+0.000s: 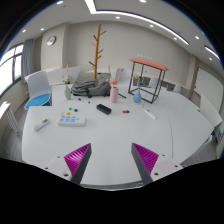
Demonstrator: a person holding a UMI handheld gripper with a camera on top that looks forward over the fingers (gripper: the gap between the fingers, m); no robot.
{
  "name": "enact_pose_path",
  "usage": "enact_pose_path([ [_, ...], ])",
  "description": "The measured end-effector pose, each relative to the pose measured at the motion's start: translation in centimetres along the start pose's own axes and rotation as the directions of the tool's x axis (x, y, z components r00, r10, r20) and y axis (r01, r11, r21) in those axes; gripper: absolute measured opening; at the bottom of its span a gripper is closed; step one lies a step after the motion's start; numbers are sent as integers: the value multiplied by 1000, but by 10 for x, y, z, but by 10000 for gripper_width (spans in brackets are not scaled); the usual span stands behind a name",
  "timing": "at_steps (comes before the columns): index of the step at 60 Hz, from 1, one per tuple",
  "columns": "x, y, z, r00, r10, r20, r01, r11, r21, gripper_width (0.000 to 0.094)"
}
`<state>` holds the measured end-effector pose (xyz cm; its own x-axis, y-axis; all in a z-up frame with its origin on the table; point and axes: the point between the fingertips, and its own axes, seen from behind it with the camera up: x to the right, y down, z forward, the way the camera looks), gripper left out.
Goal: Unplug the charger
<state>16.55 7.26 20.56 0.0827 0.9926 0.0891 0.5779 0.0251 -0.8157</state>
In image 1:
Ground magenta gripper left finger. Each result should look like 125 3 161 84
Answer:
64 143 92 185

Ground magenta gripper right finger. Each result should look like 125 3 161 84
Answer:
131 143 159 185

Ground white charger block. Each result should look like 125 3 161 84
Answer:
144 109 157 120

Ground white power strip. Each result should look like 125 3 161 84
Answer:
58 116 86 127

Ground white remote control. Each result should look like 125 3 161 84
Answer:
33 119 50 132

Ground red and blue small caps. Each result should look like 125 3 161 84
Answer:
122 110 130 114

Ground black rectangular case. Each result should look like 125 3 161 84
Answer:
96 104 112 115

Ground blue vase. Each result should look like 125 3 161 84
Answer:
133 91 142 103

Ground green vase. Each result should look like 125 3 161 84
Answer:
65 86 71 100

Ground pink vase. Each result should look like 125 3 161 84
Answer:
110 87 118 103

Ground grey backpack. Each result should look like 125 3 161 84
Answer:
71 77 111 98

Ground white chair blue cushion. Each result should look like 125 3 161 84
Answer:
24 71 51 110

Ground grey window curtain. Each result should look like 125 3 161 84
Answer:
21 39 34 83

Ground yellow wooden coat rack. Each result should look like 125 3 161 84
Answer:
89 23 106 79

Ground black frame orange-top side table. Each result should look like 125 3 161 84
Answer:
128 58 168 104

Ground round wall clock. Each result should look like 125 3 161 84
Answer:
47 36 56 46

